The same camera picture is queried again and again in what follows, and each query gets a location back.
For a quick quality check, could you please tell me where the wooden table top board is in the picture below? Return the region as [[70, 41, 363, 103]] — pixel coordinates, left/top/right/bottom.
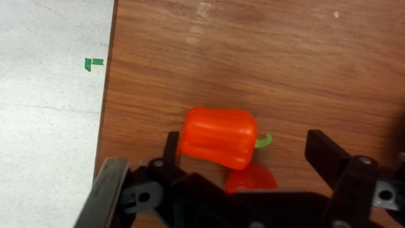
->
[[96, 0, 405, 195]]

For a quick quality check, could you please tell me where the red tomato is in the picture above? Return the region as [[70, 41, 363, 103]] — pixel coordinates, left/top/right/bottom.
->
[[225, 164, 277, 193]]

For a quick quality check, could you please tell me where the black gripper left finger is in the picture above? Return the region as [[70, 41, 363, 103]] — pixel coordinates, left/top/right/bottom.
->
[[163, 132, 181, 166]]

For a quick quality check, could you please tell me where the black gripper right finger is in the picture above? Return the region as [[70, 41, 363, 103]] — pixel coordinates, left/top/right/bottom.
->
[[305, 129, 351, 189]]

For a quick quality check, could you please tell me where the orange bell pepper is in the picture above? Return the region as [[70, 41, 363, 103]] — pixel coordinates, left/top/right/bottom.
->
[[180, 107, 273, 170]]

